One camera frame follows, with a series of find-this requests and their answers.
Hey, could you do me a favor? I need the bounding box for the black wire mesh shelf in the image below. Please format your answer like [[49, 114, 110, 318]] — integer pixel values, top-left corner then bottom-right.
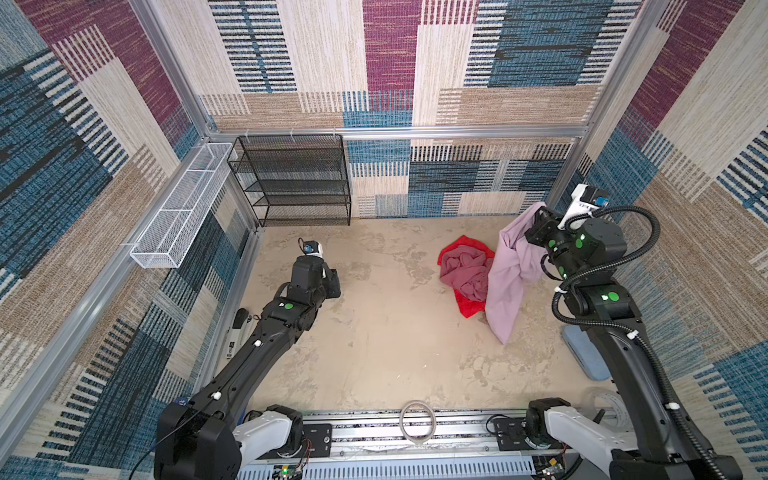
[[229, 134, 352, 227]]

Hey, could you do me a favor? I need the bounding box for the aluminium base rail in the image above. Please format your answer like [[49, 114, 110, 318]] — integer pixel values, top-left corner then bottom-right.
[[236, 409, 601, 480]]

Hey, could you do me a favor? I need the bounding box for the mauve cloth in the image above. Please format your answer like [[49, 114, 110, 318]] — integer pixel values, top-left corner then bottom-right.
[[440, 245, 493, 302]]

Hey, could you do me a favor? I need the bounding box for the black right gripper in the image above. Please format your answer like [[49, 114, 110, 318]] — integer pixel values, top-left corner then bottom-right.
[[524, 204, 582, 285]]

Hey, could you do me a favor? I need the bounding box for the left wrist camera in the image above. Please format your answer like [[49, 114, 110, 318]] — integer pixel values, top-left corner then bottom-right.
[[298, 238, 324, 258]]

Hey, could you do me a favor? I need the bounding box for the light blue pad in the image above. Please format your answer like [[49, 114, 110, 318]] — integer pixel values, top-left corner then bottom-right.
[[562, 325, 611, 382]]

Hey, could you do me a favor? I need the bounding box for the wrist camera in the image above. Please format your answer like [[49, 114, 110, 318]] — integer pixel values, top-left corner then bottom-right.
[[298, 238, 324, 258], [558, 183, 610, 230]]

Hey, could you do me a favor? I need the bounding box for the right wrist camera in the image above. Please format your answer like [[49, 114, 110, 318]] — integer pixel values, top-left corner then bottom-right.
[[558, 183, 610, 230]]

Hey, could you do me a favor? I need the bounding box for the red cloth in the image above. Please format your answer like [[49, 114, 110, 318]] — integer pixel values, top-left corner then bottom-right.
[[438, 235, 495, 318]]

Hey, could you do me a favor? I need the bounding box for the white cable loop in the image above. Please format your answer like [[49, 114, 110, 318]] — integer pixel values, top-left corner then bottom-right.
[[398, 400, 438, 446]]

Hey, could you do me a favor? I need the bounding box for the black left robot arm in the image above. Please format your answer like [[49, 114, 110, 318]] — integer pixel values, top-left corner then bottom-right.
[[154, 254, 341, 479]]

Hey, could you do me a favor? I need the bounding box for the white wire mesh basket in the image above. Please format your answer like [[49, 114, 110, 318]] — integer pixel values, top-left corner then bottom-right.
[[130, 143, 233, 269]]

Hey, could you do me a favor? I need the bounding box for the light pink cloth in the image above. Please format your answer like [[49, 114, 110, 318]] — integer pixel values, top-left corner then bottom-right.
[[485, 202, 546, 345]]

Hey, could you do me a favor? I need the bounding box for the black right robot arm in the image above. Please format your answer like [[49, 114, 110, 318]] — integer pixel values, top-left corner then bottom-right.
[[525, 206, 743, 479]]

